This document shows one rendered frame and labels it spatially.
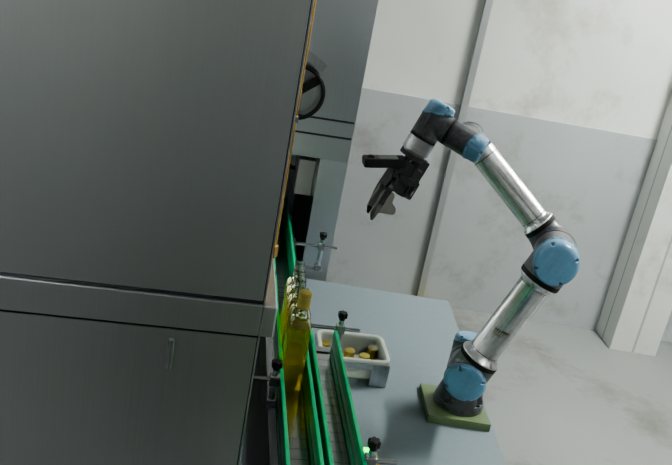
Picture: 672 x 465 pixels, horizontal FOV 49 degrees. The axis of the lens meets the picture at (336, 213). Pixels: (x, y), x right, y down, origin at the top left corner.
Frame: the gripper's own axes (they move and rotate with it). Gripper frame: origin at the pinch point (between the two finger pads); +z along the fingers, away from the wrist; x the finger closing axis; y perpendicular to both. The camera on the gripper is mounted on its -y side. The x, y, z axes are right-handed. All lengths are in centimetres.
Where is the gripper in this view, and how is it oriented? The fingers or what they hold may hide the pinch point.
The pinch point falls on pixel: (369, 211)
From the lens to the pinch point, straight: 204.2
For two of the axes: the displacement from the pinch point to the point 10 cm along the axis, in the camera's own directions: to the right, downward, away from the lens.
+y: 8.6, 4.3, 2.7
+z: -5.0, 8.3, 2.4
